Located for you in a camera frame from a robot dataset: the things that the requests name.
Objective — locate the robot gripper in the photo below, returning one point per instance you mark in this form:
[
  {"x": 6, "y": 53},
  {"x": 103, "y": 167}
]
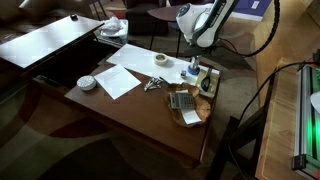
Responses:
[{"x": 200, "y": 50}]

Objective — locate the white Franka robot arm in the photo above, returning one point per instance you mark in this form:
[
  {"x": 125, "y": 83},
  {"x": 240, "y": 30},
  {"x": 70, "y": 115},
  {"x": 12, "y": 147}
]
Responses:
[{"x": 200, "y": 26}]

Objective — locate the grey calculator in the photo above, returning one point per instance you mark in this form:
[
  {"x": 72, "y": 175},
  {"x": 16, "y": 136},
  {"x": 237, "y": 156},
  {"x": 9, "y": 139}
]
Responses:
[{"x": 181, "y": 100}]

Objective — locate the silver metal cylinder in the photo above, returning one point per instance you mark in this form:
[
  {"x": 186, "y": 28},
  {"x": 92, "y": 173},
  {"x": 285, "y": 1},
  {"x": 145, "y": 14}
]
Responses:
[{"x": 196, "y": 62}]

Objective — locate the blue tape roll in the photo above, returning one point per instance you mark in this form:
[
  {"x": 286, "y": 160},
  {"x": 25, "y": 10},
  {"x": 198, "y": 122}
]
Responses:
[{"x": 193, "y": 70}]

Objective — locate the black loop tool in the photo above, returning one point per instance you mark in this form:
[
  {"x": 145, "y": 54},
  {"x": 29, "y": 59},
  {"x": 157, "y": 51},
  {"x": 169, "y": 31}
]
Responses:
[{"x": 205, "y": 83}]

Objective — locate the green tape dispenser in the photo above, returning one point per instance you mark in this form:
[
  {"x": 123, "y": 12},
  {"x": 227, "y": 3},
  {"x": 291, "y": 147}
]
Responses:
[{"x": 215, "y": 85}]

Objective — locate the white masking tape roll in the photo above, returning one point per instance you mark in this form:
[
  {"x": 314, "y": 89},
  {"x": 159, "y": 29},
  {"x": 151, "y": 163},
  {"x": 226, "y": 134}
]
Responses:
[{"x": 160, "y": 59}]

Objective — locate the dark round side table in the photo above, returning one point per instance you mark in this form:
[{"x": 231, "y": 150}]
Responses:
[{"x": 163, "y": 14}]

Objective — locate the brown wooden tray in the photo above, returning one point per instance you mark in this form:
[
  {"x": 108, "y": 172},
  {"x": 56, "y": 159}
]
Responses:
[{"x": 203, "y": 108}]

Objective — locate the large white board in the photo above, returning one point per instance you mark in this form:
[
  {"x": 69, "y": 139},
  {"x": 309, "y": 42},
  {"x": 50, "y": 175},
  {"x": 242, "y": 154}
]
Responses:
[{"x": 140, "y": 60}]

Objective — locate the dark armchair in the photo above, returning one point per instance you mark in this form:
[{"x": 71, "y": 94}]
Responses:
[{"x": 146, "y": 16}]

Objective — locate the small white note paper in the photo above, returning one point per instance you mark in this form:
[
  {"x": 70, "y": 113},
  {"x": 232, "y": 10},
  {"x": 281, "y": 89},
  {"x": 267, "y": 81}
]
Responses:
[{"x": 191, "y": 116}]

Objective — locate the clear plastic storage bin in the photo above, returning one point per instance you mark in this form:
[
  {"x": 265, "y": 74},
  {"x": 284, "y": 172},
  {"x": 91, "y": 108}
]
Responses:
[{"x": 120, "y": 36}]

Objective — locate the white paper sheet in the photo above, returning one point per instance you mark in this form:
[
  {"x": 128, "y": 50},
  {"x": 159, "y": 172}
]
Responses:
[{"x": 116, "y": 81}]

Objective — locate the brown wooden coffee table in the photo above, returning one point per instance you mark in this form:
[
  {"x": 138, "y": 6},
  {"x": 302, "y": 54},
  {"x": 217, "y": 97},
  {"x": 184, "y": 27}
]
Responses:
[{"x": 140, "y": 116}]

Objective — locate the white plastic bag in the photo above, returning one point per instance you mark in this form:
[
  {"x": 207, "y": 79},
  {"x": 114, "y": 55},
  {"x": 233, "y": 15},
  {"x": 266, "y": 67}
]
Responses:
[{"x": 112, "y": 25}]

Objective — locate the light wooden stand table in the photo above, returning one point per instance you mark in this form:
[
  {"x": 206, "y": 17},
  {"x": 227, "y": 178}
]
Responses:
[{"x": 276, "y": 133}]

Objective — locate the white round puck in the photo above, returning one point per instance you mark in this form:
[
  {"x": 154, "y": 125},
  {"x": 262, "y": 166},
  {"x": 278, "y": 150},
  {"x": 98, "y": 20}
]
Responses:
[{"x": 86, "y": 82}]

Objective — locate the small black round object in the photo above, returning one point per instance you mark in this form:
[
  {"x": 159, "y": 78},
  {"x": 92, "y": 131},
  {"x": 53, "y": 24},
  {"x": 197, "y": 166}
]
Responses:
[{"x": 73, "y": 16}]

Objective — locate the dark lift-top table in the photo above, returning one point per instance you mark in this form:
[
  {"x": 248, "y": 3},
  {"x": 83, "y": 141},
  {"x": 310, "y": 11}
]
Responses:
[{"x": 43, "y": 41}]

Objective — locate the patterned area rug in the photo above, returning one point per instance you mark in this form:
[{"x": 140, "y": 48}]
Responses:
[{"x": 50, "y": 150}]

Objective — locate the dark brown sofa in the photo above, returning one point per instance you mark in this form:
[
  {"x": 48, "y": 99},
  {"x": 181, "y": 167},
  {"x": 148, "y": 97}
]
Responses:
[{"x": 20, "y": 13}]

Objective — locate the white wall outlet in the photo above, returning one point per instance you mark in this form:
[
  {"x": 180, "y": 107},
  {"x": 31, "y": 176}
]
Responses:
[{"x": 255, "y": 4}]

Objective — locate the aluminium frame robot mount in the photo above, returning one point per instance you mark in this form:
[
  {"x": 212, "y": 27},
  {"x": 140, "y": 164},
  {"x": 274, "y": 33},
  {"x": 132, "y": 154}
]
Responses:
[{"x": 305, "y": 116}]

